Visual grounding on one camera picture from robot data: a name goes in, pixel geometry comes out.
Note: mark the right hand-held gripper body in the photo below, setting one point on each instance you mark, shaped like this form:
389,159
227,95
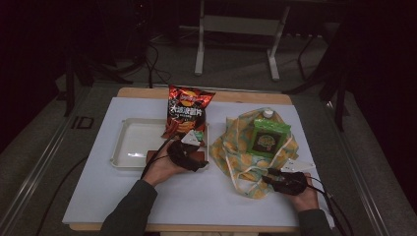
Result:
291,183

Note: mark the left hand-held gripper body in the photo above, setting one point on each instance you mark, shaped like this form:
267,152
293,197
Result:
183,152

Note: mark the orange-print fabric bag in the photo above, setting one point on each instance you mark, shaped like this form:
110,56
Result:
232,160

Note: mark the green snack packet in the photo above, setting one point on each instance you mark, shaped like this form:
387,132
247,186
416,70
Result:
267,139

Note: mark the red chip bag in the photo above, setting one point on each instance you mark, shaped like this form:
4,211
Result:
187,111

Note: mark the white plastic tray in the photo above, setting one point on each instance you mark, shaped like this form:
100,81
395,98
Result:
137,141

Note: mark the bottle with white cap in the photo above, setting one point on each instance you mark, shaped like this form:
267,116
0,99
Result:
268,113

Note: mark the person's right hand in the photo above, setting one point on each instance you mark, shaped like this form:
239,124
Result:
306,200

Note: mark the person's left hand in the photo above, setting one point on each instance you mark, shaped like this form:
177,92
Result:
160,170

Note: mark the black stand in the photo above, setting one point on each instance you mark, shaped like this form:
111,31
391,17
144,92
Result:
70,85
341,98

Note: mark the metal floor rail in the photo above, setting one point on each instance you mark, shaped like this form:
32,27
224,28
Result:
39,170
360,183

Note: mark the white metal stand frame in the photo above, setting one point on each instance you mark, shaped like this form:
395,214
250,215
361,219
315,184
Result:
241,24

